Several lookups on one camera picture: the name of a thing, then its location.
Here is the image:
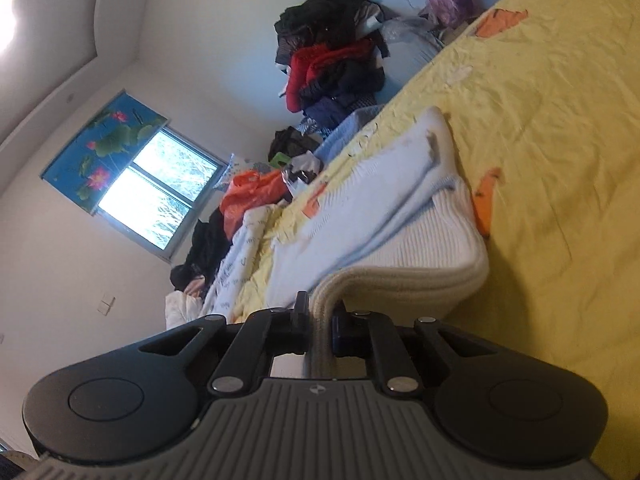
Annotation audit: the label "light blue folded towel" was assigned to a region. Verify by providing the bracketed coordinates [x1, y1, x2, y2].
[312, 105, 386, 166]

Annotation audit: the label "blue lotus print blind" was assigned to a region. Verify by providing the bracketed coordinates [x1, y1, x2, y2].
[41, 91, 168, 213]

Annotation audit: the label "window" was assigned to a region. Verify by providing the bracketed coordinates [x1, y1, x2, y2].
[97, 127, 228, 261]

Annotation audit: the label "orange plastic bag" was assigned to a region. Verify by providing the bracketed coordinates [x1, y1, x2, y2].
[220, 170, 286, 236]

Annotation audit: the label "yellow printed bed sheet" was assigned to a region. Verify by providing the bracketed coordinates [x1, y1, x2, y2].
[232, 0, 640, 480]

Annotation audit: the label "white plastic bag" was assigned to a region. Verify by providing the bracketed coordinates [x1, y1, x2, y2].
[282, 152, 326, 196]

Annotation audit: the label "white knit sweater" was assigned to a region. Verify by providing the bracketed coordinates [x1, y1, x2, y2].
[270, 106, 490, 381]

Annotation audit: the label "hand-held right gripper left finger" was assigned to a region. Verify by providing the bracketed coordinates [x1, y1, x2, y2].
[134, 290, 312, 400]

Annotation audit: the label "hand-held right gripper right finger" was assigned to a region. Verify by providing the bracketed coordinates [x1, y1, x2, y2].
[330, 311, 502, 397]

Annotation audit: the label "clear plastic bag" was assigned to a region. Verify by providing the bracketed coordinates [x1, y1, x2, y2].
[382, 15, 446, 53]

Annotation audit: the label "pile of dark and red clothes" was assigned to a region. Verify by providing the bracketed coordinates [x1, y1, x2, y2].
[272, 0, 393, 126]

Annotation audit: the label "white lettered quilt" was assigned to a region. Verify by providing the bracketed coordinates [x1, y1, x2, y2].
[202, 205, 281, 323]

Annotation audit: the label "dark garment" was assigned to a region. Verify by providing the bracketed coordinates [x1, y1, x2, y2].
[268, 127, 323, 161]

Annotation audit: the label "black clothes heap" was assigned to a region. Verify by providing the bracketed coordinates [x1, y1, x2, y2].
[170, 205, 236, 291]

